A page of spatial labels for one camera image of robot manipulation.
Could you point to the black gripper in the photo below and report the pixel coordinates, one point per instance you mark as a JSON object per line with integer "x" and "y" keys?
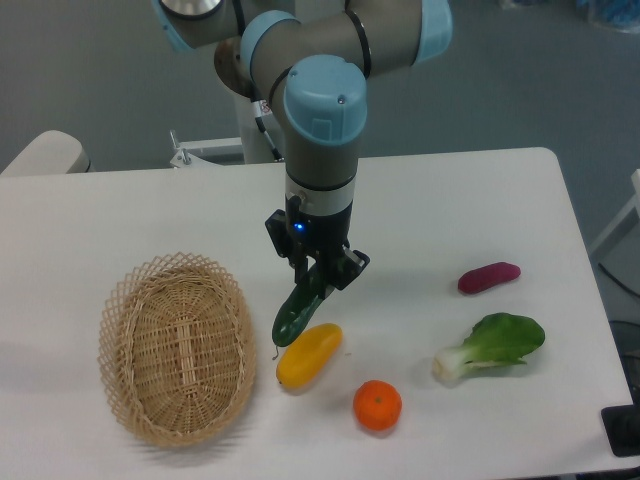
{"x": 301, "y": 237}

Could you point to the green cucumber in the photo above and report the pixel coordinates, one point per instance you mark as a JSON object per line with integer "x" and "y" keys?
{"x": 298, "y": 309}

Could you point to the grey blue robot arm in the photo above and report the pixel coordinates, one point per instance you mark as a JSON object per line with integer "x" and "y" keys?
{"x": 313, "y": 75}

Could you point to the woven wicker basket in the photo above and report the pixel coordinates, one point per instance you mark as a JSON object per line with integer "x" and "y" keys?
{"x": 177, "y": 354}

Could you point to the yellow mango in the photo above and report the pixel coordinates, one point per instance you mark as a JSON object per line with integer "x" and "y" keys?
{"x": 308, "y": 354}

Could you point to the orange tangerine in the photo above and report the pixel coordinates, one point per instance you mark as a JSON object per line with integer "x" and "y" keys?
{"x": 377, "y": 405}

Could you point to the purple sweet potato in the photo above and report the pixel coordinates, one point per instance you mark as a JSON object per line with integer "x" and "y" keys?
{"x": 486, "y": 277}

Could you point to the green bok choy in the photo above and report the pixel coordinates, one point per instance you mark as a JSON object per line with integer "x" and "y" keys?
{"x": 498, "y": 340}

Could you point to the white chair armrest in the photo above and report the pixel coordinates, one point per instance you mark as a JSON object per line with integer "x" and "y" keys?
{"x": 51, "y": 153}

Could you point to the white furniture at right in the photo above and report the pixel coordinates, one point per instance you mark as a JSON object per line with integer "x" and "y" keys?
{"x": 621, "y": 224}

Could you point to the black device at edge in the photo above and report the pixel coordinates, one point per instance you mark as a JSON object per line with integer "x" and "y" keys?
{"x": 622, "y": 429}

